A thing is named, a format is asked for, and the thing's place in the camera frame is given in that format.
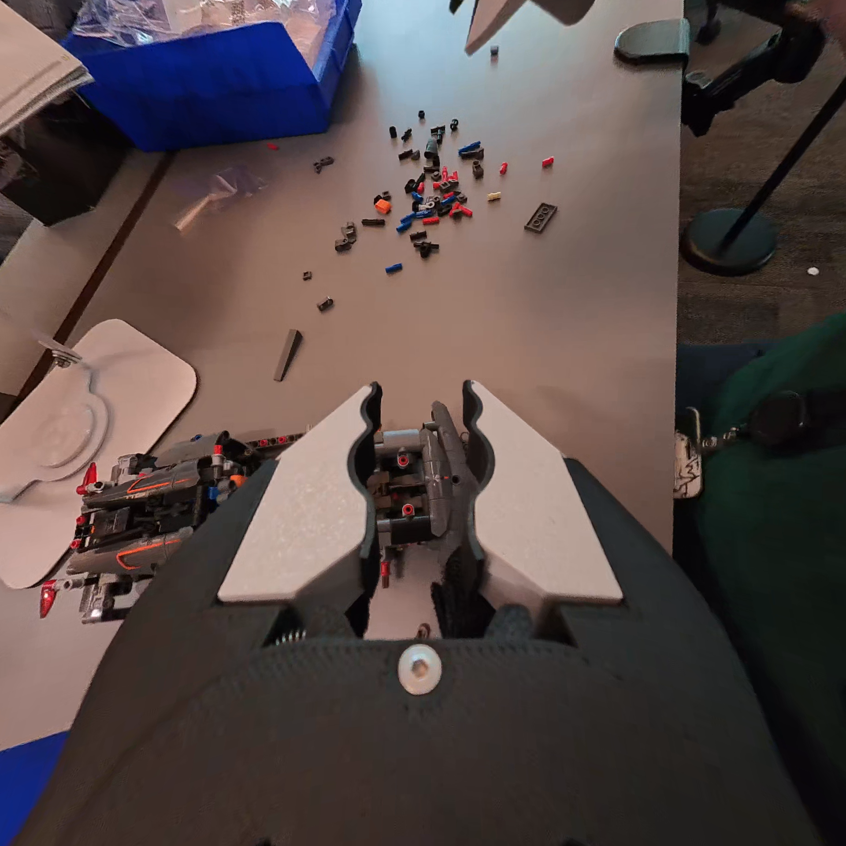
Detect person's blue trousers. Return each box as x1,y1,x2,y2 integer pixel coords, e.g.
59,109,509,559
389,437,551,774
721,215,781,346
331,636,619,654
675,339,781,414

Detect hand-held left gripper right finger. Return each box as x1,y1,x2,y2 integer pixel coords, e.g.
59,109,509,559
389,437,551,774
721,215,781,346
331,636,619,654
461,379,626,609

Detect large blue plastic bin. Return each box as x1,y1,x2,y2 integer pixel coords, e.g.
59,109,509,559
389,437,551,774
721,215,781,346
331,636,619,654
61,0,363,154

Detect pile of loose lego pieces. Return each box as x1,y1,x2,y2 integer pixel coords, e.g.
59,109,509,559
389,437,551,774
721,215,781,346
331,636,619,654
303,118,556,313

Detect tagged blue plastic bin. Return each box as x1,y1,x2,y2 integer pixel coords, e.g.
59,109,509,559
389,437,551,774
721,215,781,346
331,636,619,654
0,729,71,846

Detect person's green shirt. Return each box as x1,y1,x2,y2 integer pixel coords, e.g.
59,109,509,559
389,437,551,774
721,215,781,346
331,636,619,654
674,311,846,846

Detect white patterned badge holder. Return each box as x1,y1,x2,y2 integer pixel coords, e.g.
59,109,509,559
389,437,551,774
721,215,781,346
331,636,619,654
673,406,703,501

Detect black office chair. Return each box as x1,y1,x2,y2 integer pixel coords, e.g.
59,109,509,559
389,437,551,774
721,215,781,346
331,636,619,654
613,0,846,137

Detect partly built lego car model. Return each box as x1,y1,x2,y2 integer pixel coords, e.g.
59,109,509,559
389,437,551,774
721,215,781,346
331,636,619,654
38,398,486,625

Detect dark grey long lego slope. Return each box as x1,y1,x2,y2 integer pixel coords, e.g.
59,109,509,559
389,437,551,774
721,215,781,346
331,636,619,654
273,328,304,383

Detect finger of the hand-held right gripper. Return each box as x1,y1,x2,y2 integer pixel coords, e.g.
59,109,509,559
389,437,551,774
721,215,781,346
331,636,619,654
531,0,596,26
449,0,530,57

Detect black round-base stand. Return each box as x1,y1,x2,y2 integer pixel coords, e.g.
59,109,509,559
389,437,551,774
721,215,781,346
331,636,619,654
681,79,846,278

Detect black badge reel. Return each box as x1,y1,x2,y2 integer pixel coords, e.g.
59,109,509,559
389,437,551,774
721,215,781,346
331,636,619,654
701,390,846,452

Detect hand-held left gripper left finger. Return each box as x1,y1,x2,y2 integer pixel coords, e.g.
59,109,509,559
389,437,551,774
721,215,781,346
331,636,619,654
217,381,386,608

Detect white booklet stand base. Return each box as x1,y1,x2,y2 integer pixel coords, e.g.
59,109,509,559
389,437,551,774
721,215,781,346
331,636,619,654
0,319,198,589

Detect empty clear plastic bag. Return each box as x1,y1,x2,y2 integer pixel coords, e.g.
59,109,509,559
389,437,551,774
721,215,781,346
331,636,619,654
172,165,271,234

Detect stack of white booklets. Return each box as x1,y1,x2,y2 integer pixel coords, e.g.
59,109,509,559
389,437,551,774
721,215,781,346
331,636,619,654
0,0,95,137

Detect crumpled clear plastic bags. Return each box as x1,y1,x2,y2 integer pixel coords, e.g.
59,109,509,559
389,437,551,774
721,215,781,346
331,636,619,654
71,0,351,70

